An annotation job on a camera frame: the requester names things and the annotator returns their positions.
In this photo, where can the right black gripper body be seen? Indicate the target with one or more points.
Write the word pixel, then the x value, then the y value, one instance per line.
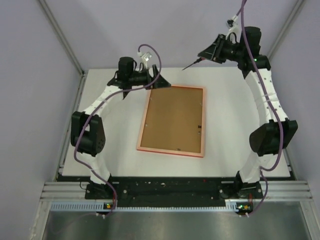
pixel 226 51

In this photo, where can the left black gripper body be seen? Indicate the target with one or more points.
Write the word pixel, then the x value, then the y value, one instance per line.
pixel 141 78

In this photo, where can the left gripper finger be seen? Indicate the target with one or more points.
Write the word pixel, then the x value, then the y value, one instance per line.
pixel 125 92
pixel 159 82

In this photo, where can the red handled screwdriver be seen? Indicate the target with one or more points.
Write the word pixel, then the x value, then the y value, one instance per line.
pixel 193 63

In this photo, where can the red picture frame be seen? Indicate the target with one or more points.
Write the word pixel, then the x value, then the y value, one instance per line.
pixel 140 140

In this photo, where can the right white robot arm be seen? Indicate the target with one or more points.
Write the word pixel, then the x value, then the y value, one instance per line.
pixel 275 129

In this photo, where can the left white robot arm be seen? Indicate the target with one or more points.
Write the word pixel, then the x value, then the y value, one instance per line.
pixel 88 135

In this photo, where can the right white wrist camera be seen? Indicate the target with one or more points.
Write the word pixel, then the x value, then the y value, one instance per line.
pixel 232 26

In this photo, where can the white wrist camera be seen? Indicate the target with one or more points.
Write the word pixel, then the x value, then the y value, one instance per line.
pixel 232 26
pixel 144 58

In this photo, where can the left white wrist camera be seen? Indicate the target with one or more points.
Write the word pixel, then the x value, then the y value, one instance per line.
pixel 144 58

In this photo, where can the brown frame backing board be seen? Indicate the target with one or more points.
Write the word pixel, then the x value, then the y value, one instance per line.
pixel 175 120

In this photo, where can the right aluminium corner post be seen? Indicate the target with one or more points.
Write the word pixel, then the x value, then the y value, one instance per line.
pixel 279 17

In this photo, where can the aluminium corner post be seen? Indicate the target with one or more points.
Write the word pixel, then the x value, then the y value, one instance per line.
pixel 60 35
pixel 279 17

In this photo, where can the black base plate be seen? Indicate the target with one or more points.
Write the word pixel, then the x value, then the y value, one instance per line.
pixel 168 191

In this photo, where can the left aluminium corner post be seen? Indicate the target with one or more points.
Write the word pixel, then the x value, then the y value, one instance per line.
pixel 60 35

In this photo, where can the white slotted cable duct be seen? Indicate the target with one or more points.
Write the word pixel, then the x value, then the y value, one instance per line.
pixel 229 205

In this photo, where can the aluminium front rail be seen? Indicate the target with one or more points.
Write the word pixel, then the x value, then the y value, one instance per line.
pixel 278 191

